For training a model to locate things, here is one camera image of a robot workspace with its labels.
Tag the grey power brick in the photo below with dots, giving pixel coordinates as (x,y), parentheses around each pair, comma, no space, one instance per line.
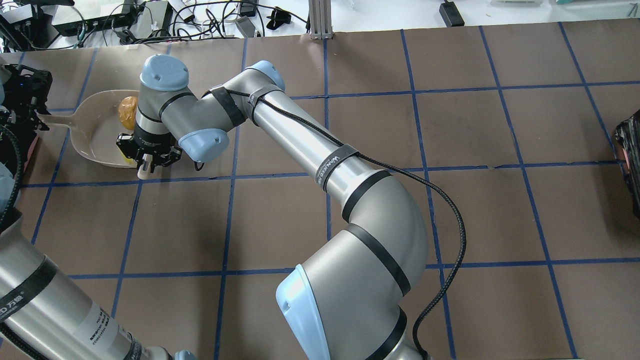
(246,27)

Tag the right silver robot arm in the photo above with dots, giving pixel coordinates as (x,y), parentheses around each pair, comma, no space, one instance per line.
(343,302)

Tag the right black-bagged trash bin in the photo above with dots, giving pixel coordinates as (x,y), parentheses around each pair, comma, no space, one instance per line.
(627,152)

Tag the black electronics box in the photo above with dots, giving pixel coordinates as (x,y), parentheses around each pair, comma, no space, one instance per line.
(92,15)

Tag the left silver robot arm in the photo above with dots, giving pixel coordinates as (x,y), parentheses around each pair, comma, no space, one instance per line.
(49,317)

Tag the aluminium frame post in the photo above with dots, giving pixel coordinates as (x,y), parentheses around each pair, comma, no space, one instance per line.
(320,20)

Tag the white plastic dustpan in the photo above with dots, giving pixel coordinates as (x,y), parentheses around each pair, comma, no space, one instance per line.
(94,126)

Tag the yellow green sponge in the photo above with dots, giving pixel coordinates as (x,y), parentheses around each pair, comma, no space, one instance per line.
(127,162)

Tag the black power adapter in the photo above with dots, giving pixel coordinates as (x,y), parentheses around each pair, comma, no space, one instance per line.
(450,14)

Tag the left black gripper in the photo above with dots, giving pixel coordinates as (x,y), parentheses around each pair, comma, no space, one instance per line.
(11,116)

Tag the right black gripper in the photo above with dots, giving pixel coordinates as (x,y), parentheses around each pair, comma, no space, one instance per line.
(148,139)

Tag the white hand brush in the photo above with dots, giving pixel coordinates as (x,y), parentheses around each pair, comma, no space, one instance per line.
(144,169)

